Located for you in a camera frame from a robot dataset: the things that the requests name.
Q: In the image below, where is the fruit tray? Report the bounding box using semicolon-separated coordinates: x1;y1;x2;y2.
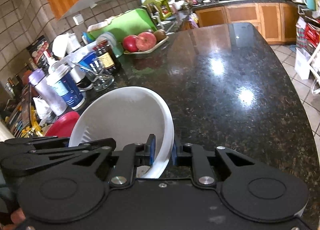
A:
123;36;169;55

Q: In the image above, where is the dark sauce jar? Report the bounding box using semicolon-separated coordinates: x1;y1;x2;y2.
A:
93;40;121;74

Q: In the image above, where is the red pomegranate left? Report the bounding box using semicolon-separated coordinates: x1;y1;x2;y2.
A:
122;35;138;53

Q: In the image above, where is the white paper bag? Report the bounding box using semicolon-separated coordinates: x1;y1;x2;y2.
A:
295;48;311;80

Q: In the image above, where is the blue paper coffee cup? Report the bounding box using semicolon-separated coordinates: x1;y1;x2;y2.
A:
47;65;85;110

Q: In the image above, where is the teal electric kettle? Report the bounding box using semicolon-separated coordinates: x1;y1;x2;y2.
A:
303;0;316;11

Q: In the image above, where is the white ribbed bowl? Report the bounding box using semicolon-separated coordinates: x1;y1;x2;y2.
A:
69;86;175;179

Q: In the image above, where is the clear glass with spoon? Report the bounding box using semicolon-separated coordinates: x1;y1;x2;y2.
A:
73;63;114;92

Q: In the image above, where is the kiwi fruit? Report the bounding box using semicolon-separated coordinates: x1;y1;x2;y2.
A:
153;29;167;43

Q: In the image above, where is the magenta plastic plate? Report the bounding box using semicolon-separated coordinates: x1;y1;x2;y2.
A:
45;111;80;137

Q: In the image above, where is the lilac water bottle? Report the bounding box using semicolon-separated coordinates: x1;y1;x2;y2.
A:
28;68;67;116

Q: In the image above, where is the green cutting board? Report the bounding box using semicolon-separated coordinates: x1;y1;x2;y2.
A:
87;8;157;42

